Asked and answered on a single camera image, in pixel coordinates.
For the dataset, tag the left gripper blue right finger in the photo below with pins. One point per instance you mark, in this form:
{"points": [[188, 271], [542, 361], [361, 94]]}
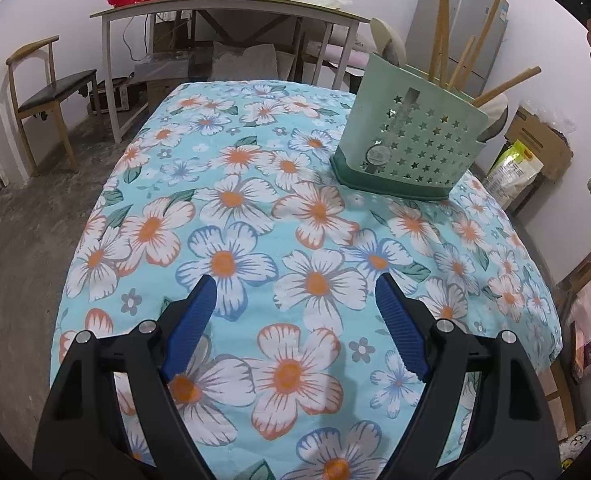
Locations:
{"points": [[408, 322]]}

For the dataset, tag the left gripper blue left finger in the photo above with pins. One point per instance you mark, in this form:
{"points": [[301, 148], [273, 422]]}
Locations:
{"points": [[183, 323]]}

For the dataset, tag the wooden chopstick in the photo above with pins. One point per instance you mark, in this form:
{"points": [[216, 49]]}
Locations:
{"points": [[473, 56], [440, 48], [461, 63], [501, 88]]}

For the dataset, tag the floral blue tablecloth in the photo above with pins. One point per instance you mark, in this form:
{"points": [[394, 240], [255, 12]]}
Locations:
{"points": [[296, 375]]}

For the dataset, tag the cream ladle round bowl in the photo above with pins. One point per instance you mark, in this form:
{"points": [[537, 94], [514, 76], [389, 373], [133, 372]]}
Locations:
{"points": [[496, 111]]}

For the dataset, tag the brown cardboard box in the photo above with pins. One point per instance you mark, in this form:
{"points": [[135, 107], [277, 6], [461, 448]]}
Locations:
{"points": [[548, 145]]}

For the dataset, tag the yellow green rice bag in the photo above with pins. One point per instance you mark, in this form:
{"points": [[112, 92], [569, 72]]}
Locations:
{"points": [[515, 169]]}

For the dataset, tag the green perforated utensil basket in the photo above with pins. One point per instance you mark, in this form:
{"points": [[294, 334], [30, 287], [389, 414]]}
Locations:
{"points": [[406, 136]]}

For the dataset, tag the cream rice paddle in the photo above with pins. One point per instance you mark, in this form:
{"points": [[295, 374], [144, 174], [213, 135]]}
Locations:
{"points": [[389, 44]]}

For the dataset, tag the pink rolled cloth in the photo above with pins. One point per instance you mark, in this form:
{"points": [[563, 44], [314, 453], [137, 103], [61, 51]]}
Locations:
{"points": [[358, 57]]}

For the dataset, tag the wooden chair dark seat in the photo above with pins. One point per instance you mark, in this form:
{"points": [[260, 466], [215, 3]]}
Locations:
{"points": [[48, 100]]}

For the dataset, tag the long grey work table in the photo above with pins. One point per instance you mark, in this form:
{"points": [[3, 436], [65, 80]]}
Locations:
{"points": [[282, 11]]}

